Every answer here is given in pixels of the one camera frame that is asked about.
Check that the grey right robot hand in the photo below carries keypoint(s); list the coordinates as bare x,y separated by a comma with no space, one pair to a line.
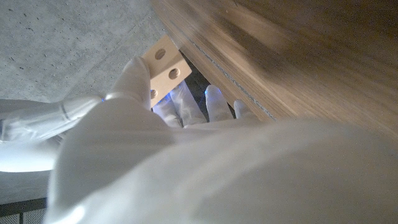
37,121

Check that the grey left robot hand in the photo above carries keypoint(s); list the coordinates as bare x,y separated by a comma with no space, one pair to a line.
217,174

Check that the wooden block with holes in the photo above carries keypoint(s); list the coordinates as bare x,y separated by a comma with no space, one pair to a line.
166,63

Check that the grey perforated panel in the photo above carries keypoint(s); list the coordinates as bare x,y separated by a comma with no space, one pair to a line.
34,216
9,219

